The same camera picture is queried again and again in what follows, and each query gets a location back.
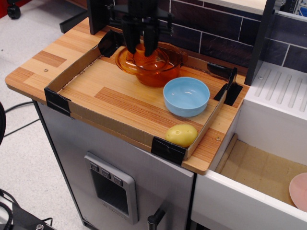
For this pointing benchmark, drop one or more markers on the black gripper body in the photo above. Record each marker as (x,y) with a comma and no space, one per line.
(137,16)

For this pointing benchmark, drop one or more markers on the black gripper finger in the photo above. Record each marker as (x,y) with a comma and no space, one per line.
(131,35)
(150,37)

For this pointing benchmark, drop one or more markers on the orange transparent pot lid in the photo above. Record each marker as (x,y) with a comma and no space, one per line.
(165,57)

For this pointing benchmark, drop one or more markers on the orange transparent pot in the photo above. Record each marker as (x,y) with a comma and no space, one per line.
(160,79)

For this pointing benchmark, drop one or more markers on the light blue bowl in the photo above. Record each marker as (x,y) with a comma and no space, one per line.
(186,96)

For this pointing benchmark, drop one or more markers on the yellow plastic potato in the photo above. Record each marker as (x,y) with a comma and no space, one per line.
(182,135)

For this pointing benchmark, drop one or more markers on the cardboard fence with black tape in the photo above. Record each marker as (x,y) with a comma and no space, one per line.
(95,91)

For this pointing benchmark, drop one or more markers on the black chair caster wheel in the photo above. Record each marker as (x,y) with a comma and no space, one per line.
(13,11)

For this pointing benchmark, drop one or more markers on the grey toy oven cabinet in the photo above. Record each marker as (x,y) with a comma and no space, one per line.
(116,185)

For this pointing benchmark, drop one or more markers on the white toy sink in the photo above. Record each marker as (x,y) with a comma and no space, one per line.
(247,187)

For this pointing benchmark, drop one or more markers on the pink plate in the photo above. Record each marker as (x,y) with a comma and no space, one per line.
(298,191)

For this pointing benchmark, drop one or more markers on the black upright post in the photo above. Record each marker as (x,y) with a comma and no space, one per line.
(98,14)

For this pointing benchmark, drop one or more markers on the black right shelf post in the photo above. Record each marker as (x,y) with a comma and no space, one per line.
(262,39)

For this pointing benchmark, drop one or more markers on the black oven door handle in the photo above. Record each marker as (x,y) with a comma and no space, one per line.
(154,220)

